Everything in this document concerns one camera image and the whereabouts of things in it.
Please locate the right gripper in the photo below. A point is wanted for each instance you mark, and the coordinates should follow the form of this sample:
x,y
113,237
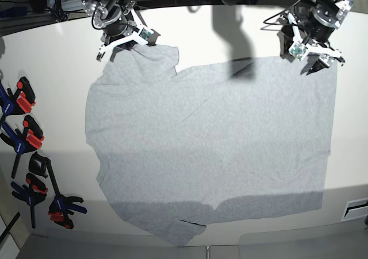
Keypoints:
x,y
121,25

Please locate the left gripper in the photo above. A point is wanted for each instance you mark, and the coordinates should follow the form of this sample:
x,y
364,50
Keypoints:
x,y
326,55

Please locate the grey T-shirt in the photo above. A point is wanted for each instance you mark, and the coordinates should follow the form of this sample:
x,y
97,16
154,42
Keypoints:
x,y
243,139

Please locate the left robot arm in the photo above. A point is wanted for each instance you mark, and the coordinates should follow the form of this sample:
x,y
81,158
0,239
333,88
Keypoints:
x,y
307,29

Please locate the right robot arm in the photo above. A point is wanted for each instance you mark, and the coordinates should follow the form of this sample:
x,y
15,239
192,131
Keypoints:
x,y
90,8

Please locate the blue red clamp top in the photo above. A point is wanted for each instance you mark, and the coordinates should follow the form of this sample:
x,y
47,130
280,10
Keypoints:
x,y
19,102

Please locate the blue red clamp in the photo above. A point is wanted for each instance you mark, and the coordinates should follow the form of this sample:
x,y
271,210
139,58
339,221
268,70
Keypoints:
x,y
29,140
19,102
32,194

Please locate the white label holder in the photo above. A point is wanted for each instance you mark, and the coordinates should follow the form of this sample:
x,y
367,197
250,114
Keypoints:
x,y
355,209

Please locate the blue red clamp middle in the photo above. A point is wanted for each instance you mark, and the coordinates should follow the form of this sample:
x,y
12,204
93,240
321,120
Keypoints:
x,y
29,140

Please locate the blue red clamp lower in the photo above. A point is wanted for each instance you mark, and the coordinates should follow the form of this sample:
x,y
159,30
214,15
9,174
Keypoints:
x,y
32,194

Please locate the black bar clamp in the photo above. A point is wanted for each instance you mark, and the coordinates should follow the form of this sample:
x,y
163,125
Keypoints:
x,y
62,207

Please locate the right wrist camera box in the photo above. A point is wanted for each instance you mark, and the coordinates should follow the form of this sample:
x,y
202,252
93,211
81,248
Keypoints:
x,y
145,35

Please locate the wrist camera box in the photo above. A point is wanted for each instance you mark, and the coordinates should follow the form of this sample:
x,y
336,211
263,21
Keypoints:
x,y
298,50
145,35

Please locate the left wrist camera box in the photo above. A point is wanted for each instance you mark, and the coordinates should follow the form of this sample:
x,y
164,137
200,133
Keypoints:
x,y
298,50

